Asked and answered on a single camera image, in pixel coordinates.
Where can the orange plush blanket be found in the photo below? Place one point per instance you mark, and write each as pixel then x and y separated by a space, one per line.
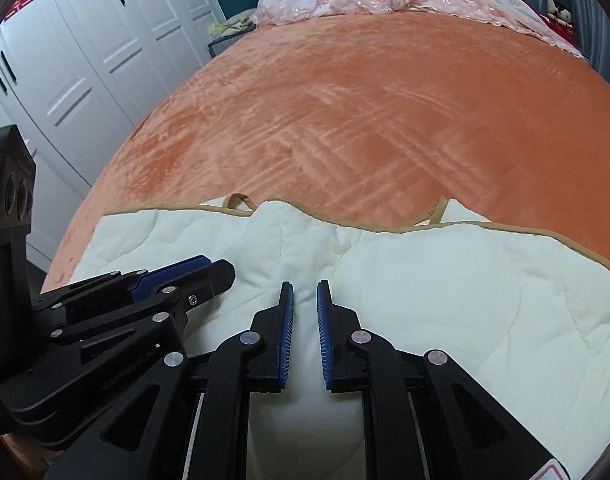
pixel 360 110

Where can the red pillow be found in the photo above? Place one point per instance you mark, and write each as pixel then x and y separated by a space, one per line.
pixel 555 27

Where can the stuffed doll toy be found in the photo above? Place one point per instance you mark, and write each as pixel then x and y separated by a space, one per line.
pixel 559 11

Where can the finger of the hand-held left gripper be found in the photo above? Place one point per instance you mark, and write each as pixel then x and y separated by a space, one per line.
pixel 180 266
pixel 205 282

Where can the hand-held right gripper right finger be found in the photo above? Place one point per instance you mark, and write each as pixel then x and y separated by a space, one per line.
pixel 324 332

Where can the dark bedside table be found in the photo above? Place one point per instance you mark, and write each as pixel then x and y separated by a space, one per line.
pixel 222 45

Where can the white wardrobe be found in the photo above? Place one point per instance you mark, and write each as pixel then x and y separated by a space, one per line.
pixel 85 60

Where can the blue-grey curtain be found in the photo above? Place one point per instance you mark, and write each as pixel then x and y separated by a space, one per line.
pixel 597 20

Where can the red paper cutout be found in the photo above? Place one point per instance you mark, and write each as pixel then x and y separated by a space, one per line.
pixel 25 1

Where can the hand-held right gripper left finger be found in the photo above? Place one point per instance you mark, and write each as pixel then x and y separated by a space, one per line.
pixel 287 332

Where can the cream quilted jacket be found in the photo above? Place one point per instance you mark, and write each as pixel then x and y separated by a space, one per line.
pixel 460 300

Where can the yellowish clutter pile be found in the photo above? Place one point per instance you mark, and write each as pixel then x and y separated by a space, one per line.
pixel 232 25

